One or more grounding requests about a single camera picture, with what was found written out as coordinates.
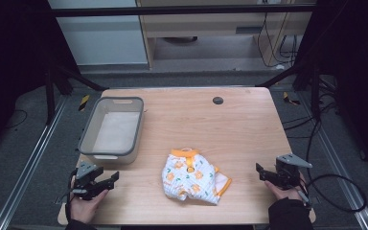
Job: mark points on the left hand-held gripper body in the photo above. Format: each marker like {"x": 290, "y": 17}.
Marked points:
{"x": 84, "y": 179}

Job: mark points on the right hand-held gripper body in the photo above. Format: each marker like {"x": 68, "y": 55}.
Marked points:
{"x": 289, "y": 171}

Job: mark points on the translucent grey-rimmed storage bin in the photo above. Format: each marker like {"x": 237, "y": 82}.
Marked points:
{"x": 116, "y": 132}

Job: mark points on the white orange baby garment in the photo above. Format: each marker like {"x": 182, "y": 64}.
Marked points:
{"x": 198, "y": 180}

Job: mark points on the person's right hand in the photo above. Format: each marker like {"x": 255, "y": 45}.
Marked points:
{"x": 284, "y": 193}

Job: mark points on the person's left hand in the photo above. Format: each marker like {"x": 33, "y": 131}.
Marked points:
{"x": 84, "y": 209}

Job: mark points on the yellow black tape marker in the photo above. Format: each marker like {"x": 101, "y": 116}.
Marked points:
{"x": 290, "y": 99}
{"x": 83, "y": 103}

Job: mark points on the black metal stand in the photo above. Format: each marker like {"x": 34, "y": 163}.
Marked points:
{"x": 314, "y": 92}
{"x": 49, "y": 96}

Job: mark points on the dark round table grommet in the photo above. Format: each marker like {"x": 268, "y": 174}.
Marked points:
{"x": 218, "y": 100}

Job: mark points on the black curtain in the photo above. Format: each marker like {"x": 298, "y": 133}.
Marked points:
{"x": 357, "y": 80}
{"x": 12, "y": 64}

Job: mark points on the white cabinet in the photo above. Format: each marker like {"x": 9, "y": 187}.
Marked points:
{"x": 99, "y": 35}

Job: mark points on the light wooden background desk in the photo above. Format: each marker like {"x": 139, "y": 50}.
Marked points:
{"x": 211, "y": 25}

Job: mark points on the dark object under desk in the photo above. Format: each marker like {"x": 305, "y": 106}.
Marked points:
{"x": 180, "y": 39}

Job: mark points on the silver metal floor rail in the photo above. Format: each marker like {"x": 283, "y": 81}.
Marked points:
{"x": 28, "y": 163}
{"x": 341, "y": 166}

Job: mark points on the black horizontal frame bar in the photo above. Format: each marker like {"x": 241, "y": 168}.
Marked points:
{"x": 172, "y": 10}

